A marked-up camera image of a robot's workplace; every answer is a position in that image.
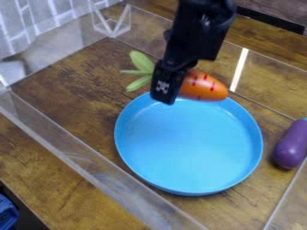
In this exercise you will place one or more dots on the purple toy eggplant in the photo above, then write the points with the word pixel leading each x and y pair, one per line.
pixel 291 147

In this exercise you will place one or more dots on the clear acrylic enclosure wall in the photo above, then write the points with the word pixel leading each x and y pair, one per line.
pixel 63 51

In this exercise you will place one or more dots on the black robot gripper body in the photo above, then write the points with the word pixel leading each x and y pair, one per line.
pixel 199 29

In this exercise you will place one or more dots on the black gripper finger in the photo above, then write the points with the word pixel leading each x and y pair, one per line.
pixel 167 81

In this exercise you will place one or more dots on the blue round tray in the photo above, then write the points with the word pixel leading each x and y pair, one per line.
pixel 193 148

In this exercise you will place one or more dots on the blue object at corner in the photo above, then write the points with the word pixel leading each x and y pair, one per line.
pixel 8 213

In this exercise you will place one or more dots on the orange toy carrot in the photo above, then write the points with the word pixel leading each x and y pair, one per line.
pixel 200 86

